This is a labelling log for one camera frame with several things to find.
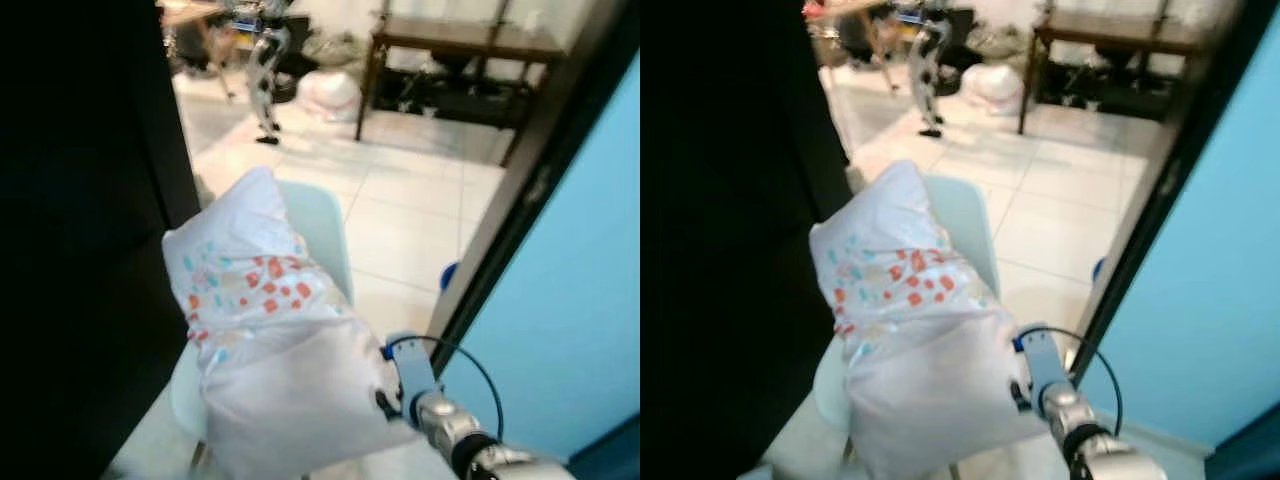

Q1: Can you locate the light wooden table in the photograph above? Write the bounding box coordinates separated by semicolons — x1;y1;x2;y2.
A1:
158;0;233;31
802;0;883;27

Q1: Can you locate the dark blue furniture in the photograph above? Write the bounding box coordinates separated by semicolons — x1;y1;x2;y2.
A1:
568;414;641;480
1204;400;1280;480

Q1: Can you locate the dark door frame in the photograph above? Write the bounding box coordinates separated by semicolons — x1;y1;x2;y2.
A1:
430;0;641;373
1070;0;1280;379

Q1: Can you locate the white pillow with coloured dots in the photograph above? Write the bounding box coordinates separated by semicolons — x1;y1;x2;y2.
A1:
162;166;422;480
808;160;1051;480

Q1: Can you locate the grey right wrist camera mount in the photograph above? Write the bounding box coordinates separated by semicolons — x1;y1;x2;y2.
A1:
1014;324;1077;411
384;331;442;421

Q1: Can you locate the silver humanoid robot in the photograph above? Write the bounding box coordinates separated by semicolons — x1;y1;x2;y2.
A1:
903;0;958;140
243;0;297;147

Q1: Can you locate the white plastic bag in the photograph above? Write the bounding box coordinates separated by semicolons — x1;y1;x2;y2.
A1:
959;62;1024;117
296;69;362;123

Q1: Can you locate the dark wooden table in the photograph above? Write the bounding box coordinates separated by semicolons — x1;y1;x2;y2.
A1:
355;12;567;167
1017;8;1207;137

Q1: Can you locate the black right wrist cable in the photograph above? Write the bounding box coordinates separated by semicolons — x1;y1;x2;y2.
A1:
388;336;505;442
1018;326;1125;439

